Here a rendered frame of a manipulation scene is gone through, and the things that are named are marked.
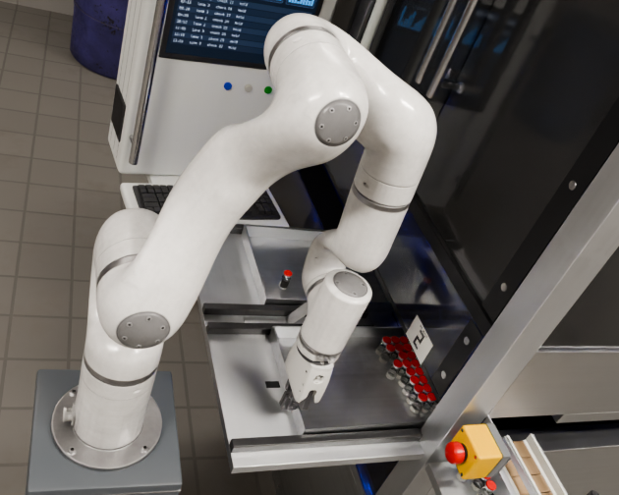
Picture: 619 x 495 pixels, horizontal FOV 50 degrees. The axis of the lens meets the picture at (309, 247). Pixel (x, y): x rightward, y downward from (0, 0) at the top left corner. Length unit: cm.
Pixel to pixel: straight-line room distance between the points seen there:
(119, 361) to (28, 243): 188
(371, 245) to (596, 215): 33
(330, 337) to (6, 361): 154
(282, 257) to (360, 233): 71
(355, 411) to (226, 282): 42
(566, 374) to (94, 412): 84
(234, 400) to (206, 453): 100
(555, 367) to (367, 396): 39
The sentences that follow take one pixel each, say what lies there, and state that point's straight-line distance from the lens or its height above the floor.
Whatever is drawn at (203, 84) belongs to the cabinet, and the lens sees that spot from 183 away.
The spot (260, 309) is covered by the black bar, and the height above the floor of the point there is 90.
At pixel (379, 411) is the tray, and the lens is 143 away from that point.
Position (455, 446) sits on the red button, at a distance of 127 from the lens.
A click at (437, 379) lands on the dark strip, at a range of 136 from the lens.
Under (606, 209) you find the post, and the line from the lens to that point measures 105.
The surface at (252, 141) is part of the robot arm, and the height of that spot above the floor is 151.
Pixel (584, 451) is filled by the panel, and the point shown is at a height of 87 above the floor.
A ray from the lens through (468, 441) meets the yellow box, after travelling 128.
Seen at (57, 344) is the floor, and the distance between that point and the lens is 252.
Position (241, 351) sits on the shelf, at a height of 88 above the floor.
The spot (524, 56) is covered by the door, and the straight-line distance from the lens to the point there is 125.
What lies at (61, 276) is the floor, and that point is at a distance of 276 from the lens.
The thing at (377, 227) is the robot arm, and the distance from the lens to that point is 97.
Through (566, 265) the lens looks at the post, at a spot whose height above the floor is 141.
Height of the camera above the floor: 191
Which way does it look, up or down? 36 degrees down
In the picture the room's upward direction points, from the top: 22 degrees clockwise
